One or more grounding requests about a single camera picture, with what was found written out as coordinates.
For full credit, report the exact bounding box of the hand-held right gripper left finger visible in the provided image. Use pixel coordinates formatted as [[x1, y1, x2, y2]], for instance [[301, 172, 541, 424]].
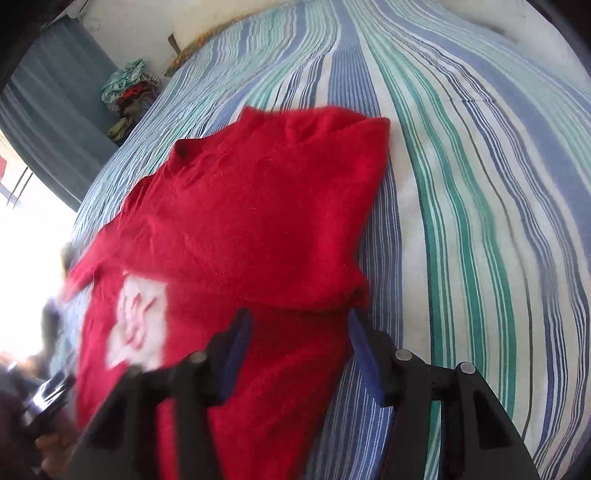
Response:
[[70, 308, 254, 480]]

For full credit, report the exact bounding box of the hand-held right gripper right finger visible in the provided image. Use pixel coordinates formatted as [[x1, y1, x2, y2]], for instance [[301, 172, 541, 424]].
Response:
[[347, 308, 542, 480]]

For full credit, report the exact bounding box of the red t-shirt with white print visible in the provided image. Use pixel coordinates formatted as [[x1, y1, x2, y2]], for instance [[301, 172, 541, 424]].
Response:
[[61, 106, 391, 480]]

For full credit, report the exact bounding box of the pile of colourful clothes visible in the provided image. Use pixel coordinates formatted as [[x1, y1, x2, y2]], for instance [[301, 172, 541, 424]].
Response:
[[100, 59, 161, 145]]

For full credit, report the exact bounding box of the person's left hand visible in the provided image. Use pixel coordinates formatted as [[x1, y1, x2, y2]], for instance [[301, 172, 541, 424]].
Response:
[[34, 431, 84, 472]]

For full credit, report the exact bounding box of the striped bed sheet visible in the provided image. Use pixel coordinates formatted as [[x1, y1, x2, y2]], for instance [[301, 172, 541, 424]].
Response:
[[55, 0, 591, 480]]

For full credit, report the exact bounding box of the blue-grey curtain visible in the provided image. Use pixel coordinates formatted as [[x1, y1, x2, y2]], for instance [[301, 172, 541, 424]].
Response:
[[0, 21, 122, 213]]

